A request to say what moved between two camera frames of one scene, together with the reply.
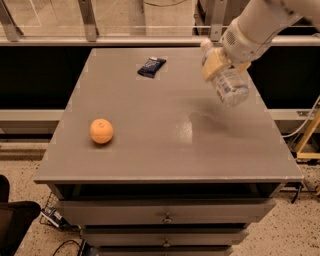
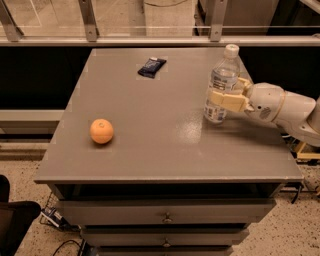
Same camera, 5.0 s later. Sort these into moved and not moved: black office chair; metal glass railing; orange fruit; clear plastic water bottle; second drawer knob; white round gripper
Moved: clear plastic water bottle; white round gripper
Not moved: metal glass railing; orange fruit; black office chair; second drawer knob
